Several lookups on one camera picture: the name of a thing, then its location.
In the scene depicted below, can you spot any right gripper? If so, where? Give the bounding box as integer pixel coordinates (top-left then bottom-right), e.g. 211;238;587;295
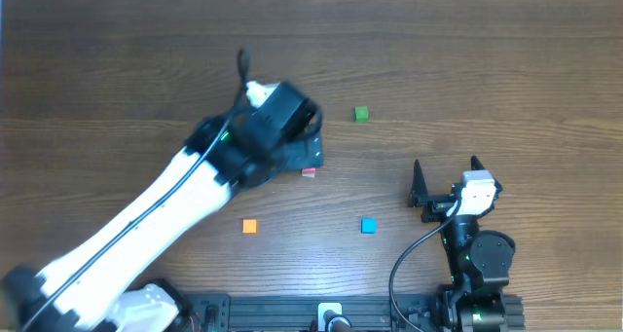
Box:
407;155;487;224

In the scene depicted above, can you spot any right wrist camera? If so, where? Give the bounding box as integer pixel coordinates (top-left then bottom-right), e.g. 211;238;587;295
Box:
452;169;498;218

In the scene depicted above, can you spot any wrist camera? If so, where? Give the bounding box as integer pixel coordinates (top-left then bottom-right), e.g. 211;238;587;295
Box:
452;169;498;218
245;80;282;108

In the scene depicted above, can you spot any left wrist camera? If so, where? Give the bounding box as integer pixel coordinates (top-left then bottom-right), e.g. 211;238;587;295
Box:
245;80;282;108

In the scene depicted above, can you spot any mounting rail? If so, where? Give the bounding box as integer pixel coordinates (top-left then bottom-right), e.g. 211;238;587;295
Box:
179;292;527;332

